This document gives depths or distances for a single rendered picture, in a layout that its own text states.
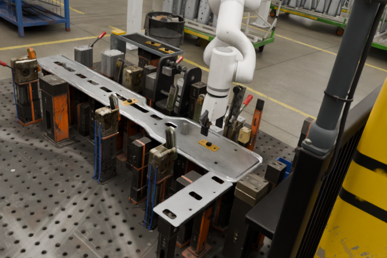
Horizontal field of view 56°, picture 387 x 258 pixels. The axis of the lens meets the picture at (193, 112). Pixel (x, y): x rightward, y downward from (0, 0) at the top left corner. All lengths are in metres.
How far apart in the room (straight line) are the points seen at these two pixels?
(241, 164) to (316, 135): 0.95
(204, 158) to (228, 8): 0.55
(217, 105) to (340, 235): 0.79
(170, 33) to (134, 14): 1.18
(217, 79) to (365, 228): 0.79
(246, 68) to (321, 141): 0.85
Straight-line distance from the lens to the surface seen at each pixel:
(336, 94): 0.40
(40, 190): 1.67
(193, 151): 1.38
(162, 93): 1.77
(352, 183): 0.57
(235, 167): 1.33
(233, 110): 1.48
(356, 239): 0.62
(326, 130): 0.42
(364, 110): 0.58
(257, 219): 1.10
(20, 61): 1.99
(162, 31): 4.42
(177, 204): 1.14
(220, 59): 1.22
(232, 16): 1.34
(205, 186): 1.22
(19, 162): 1.85
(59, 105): 1.84
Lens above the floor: 1.76
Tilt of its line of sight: 27 degrees down
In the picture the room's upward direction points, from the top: 8 degrees clockwise
